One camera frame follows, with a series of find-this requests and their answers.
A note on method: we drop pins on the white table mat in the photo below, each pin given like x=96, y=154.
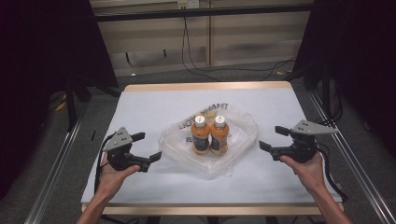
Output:
x=149, y=109

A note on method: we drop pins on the orange drink bottle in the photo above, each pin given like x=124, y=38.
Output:
x=200, y=137
x=219, y=137

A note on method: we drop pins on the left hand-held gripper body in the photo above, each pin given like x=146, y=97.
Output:
x=120, y=155

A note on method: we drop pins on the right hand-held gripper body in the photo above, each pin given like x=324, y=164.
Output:
x=303, y=149

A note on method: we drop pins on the clear plastic bag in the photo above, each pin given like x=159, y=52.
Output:
x=243, y=133

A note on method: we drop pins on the metal floor rail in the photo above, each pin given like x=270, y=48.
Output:
x=53, y=174
x=358, y=168

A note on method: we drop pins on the black curtain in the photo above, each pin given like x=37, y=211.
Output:
x=364, y=62
x=37, y=62

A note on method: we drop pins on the black metal stand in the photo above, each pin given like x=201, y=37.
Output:
x=71, y=105
x=325, y=93

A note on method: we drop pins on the person's right hand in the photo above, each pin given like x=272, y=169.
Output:
x=311, y=174

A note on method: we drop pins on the person's left hand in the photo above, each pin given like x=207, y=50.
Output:
x=112, y=179

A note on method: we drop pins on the wall power socket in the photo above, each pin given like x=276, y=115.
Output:
x=187, y=3

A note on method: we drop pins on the yellow floor tape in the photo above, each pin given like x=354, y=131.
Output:
x=61, y=106

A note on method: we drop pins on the black horizontal bar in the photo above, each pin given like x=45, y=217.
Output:
x=202, y=12

